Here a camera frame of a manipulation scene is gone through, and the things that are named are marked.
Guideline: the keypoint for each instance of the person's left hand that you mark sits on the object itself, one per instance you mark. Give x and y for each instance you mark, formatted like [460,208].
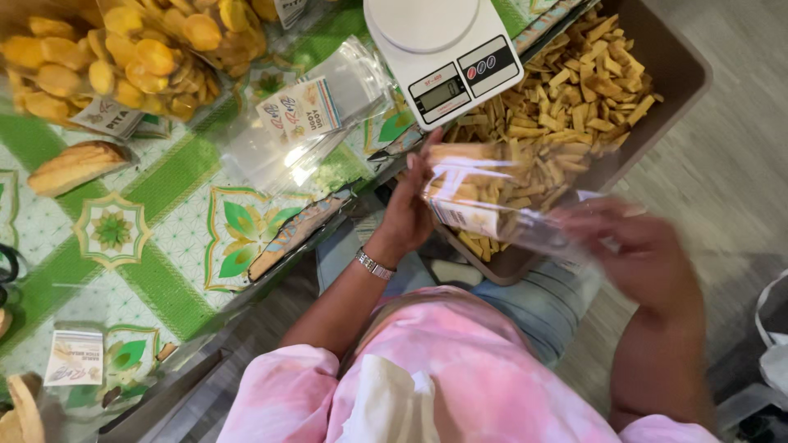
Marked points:
[407,212]

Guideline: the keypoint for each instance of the person's right hand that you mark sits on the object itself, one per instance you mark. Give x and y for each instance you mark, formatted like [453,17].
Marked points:
[640,258]

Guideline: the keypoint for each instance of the person's left fingers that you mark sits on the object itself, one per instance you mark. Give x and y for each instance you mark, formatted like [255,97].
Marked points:
[417,175]

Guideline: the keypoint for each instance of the person's right fingers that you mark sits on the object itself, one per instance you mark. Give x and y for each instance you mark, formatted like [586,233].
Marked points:
[594,215]

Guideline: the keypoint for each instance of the clear bag of stick snacks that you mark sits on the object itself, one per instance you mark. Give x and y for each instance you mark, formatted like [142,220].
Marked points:
[486,184]

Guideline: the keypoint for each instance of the blue jeans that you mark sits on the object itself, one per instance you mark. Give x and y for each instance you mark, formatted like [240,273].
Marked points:
[535,307]

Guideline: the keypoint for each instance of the white digital kitchen scale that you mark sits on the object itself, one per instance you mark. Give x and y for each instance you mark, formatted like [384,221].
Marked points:
[440,58]

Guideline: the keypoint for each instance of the stack of empty clear bags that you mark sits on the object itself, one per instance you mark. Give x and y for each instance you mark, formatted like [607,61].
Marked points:
[308,117]

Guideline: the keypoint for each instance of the heap of yellow stick snacks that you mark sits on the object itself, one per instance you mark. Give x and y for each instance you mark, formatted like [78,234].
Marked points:
[572,92]

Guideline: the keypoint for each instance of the brown plastic tray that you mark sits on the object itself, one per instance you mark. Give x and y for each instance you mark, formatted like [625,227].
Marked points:
[668,80]

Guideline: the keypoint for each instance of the pink tie-dye shirt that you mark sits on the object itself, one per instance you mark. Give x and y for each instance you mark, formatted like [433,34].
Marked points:
[443,381]

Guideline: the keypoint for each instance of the white plastic bag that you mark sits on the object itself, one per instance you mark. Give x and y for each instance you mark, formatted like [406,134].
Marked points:
[774,332]

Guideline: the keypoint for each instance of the toasted bread slice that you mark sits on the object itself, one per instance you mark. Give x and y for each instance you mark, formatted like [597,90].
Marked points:
[77,166]

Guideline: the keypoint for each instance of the large bag of yellow chips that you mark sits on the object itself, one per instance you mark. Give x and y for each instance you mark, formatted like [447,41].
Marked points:
[74,71]

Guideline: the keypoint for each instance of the clear bag of bread slices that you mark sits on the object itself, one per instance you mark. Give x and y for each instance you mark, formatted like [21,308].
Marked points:
[68,381]

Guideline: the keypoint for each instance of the black scissors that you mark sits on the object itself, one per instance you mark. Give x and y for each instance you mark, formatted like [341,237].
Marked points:
[7,271]

